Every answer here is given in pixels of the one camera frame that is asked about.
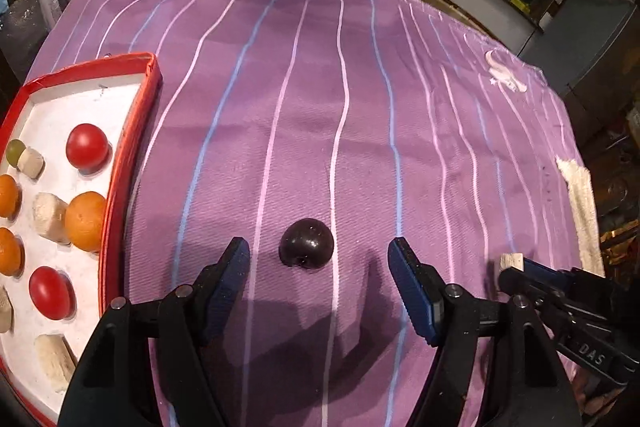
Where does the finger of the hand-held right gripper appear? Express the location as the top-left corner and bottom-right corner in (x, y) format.
(499, 268), (578, 324)
(522, 258), (601, 300)

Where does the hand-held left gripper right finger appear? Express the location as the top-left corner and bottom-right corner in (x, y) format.
(387, 237), (583, 427)

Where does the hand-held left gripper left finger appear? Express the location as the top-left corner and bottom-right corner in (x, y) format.
(59, 237), (251, 427)

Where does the dark purple grape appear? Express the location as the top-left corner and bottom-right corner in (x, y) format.
(278, 218), (335, 269)

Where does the orange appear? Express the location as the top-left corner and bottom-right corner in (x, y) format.
(0, 227), (25, 276)
(0, 174), (22, 220)
(64, 191), (108, 253)

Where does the red tomato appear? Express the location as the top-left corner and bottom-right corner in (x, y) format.
(66, 123), (110, 172)
(28, 266), (76, 321)

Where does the large beige cork block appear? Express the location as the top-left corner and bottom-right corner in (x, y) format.
(32, 193), (69, 244)

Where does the hexagonal beige cork piece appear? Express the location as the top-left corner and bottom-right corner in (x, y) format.
(17, 147), (46, 180)

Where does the red-rimmed white tray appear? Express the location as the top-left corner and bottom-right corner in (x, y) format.
(0, 52), (163, 427)

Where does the green grape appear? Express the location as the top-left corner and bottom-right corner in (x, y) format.
(5, 139), (27, 168)

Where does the person's right hand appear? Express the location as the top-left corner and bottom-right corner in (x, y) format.
(574, 369), (640, 419)

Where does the cream knitted towel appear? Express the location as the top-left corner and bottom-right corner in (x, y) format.
(556, 156), (606, 278)

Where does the purple striped cloth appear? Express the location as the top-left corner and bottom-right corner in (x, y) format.
(25, 0), (607, 427)

